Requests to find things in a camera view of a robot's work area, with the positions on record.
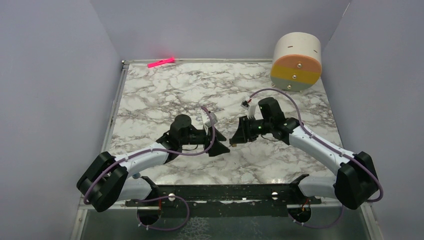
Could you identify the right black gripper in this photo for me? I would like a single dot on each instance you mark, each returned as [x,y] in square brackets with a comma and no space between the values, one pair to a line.
[243,133]

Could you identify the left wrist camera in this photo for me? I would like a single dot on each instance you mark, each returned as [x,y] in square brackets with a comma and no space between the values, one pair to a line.
[208,119]

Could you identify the cream cylinder with coloured face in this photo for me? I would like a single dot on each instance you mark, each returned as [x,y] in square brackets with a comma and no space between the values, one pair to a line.
[297,62]

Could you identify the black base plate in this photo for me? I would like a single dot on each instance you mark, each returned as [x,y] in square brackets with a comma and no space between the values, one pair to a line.
[222,200]

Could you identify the pink marker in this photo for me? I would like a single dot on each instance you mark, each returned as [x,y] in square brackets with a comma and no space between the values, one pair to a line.
[161,62]

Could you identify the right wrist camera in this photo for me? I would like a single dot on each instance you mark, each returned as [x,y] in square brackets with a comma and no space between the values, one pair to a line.
[250,108]

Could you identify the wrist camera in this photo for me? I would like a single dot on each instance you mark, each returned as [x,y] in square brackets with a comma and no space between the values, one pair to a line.
[208,119]
[250,108]

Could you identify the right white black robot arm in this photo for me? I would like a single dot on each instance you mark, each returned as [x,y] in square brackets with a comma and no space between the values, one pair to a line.
[291,132]

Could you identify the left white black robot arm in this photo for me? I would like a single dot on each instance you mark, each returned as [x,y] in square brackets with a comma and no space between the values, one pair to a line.
[164,150]

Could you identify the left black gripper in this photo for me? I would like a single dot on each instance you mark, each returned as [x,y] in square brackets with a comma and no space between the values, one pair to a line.
[217,147]

